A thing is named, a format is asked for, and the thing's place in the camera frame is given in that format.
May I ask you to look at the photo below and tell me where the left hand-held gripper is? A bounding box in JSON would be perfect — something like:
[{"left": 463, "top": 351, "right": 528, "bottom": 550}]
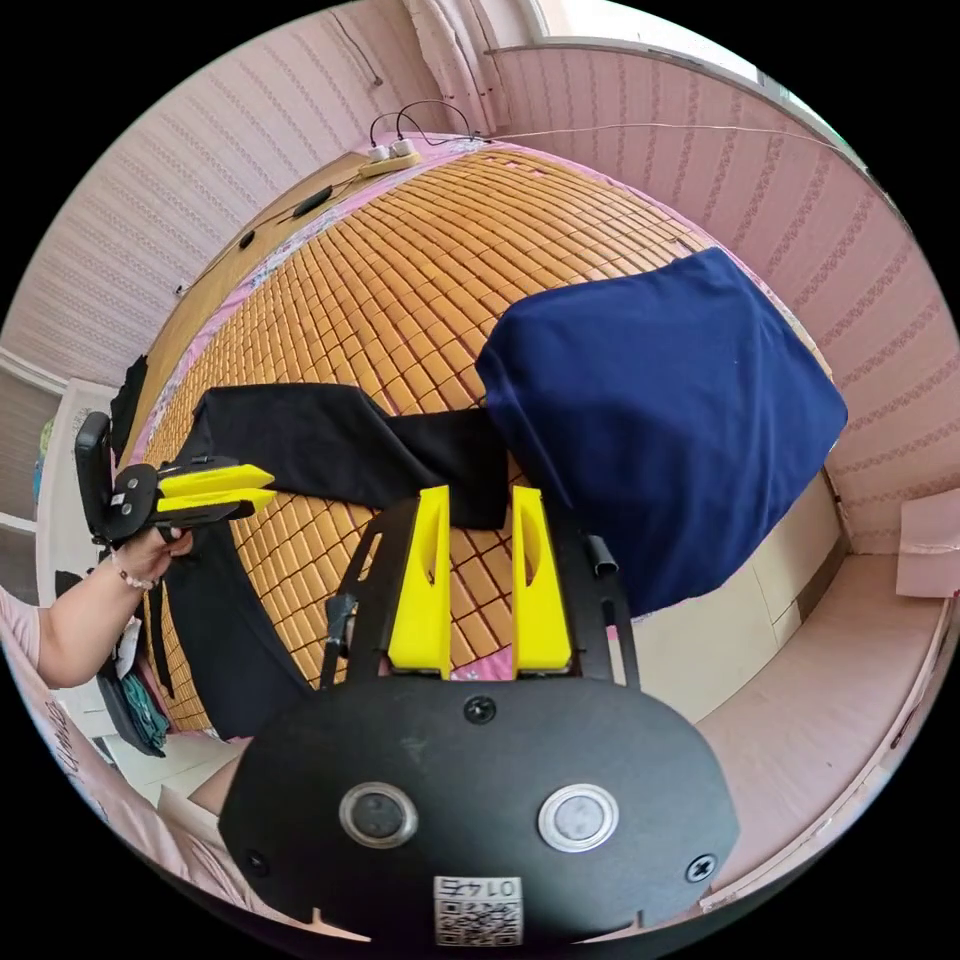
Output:
[{"left": 93, "top": 455, "right": 278, "bottom": 547}]

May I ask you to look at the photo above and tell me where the pile of clothes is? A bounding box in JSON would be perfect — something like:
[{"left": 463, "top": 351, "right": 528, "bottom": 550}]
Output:
[{"left": 95, "top": 616, "right": 172, "bottom": 760}]

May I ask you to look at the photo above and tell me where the bed with woven mat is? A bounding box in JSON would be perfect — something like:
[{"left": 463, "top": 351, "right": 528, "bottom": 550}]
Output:
[{"left": 110, "top": 137, "right": 850, "bottom": 745}]

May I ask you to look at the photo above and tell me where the white shelf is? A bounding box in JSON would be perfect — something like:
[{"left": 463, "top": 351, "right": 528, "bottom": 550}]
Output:
[{"left": 0, "top": 350, "right": 115, "bottom": 605}]

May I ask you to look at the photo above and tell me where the person's body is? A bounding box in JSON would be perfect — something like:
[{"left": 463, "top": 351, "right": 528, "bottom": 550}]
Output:
[{"left": 0, "top": 584, "right": 376, "bottom": 946}]

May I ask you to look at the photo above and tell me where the navy blue cloth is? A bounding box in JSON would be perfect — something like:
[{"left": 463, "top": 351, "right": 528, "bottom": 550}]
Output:
[{"left": 474, "top": 245, "right": 851, "bottom": 619}]

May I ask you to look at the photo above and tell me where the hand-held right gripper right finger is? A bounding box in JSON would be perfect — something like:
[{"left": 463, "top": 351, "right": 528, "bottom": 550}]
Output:
[{"left": 511, "top": 485, "right": 577, "bottom": 677}]

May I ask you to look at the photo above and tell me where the window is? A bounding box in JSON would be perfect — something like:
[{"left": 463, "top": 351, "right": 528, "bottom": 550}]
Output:
[{"left": 528, "top": 0, "right": 760, "bottom": 85}]

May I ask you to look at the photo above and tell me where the power strip with plugs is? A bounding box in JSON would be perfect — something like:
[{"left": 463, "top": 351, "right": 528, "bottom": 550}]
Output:
[{"left": 357, "top": 139, "right": 421, "bottom": 181}]

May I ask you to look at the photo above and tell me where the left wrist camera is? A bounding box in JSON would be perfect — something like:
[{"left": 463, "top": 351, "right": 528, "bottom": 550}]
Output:
[{"left": 74, "top": 410, "right": 115, "bottom": 547}]

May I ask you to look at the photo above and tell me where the black cloth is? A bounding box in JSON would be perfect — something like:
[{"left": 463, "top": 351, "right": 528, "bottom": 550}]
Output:
[{"left": 109, "top": 353, "right": 152, "bottom": 468}]

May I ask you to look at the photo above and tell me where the black long sleeve shirt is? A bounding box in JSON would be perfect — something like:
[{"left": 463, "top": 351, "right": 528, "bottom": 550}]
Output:
[{"left": 148, "top": 382, "right": 516, "bottom": 742}]

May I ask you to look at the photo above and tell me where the person's left forearm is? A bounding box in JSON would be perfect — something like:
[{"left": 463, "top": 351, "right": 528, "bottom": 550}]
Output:
[{"left": 35, "top": 560, "right": 153, "bottom": 691}]

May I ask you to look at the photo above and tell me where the person's left hand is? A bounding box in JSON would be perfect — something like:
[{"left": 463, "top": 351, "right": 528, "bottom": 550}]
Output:
[{"left": 112, "top": 523, "right": 196, "bottom": 592}]

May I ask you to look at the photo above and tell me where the pale curtain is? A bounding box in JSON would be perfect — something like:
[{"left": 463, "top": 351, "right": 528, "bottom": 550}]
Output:
[{"left": 401, "top": 0, "right": 502, "bottom": 138}]

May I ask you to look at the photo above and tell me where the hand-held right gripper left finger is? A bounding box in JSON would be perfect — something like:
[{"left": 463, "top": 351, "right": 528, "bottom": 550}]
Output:
[{"left": 386, "top": 484, "right": 452, "bottom": 681}]

